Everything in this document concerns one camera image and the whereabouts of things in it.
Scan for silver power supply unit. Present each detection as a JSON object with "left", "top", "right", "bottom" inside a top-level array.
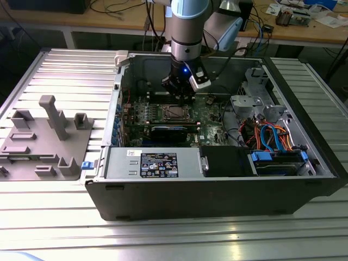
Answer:
[{"left": 104, "top": 146, "right": 204, "bottom": 180}]

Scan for green motherboard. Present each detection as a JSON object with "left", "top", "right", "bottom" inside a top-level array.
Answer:
[{"left": 119, "top": 94, "right": 237, "bottom": 149}]

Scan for silver CPU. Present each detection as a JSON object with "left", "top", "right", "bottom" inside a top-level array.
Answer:
[{"left": 167, "top": 106, "right": 186, "bottom": 118}]

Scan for orange wire bundle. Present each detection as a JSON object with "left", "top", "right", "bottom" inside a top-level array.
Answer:
[{"left": 244, "top": 123, "right": 296, "bottom": 152}]

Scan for blue flat data wire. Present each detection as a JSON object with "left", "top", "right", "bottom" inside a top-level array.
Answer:
[{"left": 259, "top": 122, "right": 281, "bottom": 152}]

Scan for grey parts rack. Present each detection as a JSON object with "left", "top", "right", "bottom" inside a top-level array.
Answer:
[{"left": 0, "top": 95, "right": 95, "bottom": 182}]

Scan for metal socket cover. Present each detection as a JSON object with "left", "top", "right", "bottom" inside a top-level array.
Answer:
[{"left": 162, "top": 104, "right": 190, "bottom": 121}]

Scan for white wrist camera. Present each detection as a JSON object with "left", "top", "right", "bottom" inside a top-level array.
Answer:
[{"left": 189, "top": 71, "right": 212, "bottom": 92}]

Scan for black drive bay cover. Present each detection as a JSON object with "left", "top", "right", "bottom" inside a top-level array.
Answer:
[{"left": 200, "top": 146, "right": 251, "bottom": 177}]

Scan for green circuit module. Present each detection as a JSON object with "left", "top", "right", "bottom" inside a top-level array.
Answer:
[{"left": 292, "top": 9, "right": 312, "bottom": 27}]

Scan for wooden desk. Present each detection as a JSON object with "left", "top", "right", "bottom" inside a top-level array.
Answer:
[{"left": 0, "top": 0, "right": 348, "bottom": 46}]

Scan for beige plastic bracket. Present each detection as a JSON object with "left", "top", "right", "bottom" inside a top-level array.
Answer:
[{"left": 114, "top": 51, "right": 130, "bottom": 67}]

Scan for black camera cable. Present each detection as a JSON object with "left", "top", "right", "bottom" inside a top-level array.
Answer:
[{"left": 209, "top": 46, "right": 248, "bottom": 82}]

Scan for black PC case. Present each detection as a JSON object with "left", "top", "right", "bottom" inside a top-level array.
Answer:
[{"left": 84, "top": 50, "right": 348, "bottom": 222}]

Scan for CPU cooler with fins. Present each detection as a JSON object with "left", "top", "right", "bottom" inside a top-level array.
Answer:
[{"left": 276, "top": 7, "right": 294, "bottom": 27}]

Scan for large black box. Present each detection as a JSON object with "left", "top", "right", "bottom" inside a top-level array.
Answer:
[{"left": 7, "top": 0, "right": 88, "bottom": 14}]

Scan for black power supply label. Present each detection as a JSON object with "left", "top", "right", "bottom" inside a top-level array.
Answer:
[{"left": 140, "top": 152, "right": 179, "bottom": 179}]

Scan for black graphics card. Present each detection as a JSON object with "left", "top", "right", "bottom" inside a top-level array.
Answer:
[{"left": 150, "top": 125, "right": 189, "bottom": 144}]

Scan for hard disk in blue carrier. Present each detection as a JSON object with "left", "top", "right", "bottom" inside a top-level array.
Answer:
[{"left": 248, "top": 151, "right": 308, "bottom": 176}]

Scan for white paper sheets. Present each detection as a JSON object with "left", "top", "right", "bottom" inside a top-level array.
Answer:
[{"left": 315, "top": 15, "right": 347, "bottom": 28}]

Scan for grey metal drive cage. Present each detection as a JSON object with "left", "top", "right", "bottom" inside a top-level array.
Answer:
[{"left": 229, "top": 66, "right": 320, "bottom": 177}]

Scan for black tower box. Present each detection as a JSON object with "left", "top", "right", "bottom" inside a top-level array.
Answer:
[{"left": 239, "top": 0, "right": 254, "bottom": 32}]

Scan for white label sheet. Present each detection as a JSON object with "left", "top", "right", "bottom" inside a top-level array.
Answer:
[{"left": 235, "top": 40, "right": 247, "bottom": 56}]

